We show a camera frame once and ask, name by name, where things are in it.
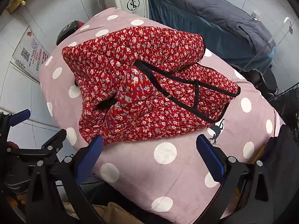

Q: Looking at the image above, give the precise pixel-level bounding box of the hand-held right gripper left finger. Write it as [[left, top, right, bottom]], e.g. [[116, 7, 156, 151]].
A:
[[24, 135, 105, 224]]

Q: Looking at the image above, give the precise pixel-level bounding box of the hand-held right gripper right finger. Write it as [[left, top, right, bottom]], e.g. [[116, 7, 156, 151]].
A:
[[196, 135, 281, 224]]

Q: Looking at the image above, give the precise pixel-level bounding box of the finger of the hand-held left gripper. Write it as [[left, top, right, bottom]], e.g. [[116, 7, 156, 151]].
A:
[[0, 108, 31, 136], [7, 129, 67, 164]]

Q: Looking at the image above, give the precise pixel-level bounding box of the red floral padded jacket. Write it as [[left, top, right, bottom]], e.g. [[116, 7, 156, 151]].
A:
[[62, 26, 241, 146]]

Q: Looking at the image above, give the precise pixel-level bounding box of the pink polka-dot blanket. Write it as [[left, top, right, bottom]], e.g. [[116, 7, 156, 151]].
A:
[[38, 7, 284, 224]]

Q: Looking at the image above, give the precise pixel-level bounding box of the person's khaki coat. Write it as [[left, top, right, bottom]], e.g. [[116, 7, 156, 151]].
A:
[[62, 209, 145, 224]]

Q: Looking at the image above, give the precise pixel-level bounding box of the dark cloth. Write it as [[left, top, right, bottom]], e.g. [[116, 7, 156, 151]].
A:
[[266, 124, 299, 224]]

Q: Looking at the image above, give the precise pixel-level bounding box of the black round stool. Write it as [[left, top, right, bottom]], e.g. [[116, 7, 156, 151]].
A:
[[257, 70, 279, 96]]

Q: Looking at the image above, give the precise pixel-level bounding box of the dark grey garment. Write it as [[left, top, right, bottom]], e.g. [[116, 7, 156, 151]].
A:
[[147, 0, 277, 71]]

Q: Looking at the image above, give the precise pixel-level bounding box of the wall poster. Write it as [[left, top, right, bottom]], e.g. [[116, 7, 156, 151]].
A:
[[12, 27, 50, 81]]

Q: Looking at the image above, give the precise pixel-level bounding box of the black wire rack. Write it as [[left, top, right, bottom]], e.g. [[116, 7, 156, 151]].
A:
[[267, 83, 299, 136]]

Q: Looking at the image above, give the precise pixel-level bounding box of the wooden wall shelf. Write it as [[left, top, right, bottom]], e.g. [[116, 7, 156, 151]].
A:
[[6, 0, 27, 14]]

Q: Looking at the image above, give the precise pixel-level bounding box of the clear wall hook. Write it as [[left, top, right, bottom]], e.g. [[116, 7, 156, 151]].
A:
[[284, 17, 294, 35]]

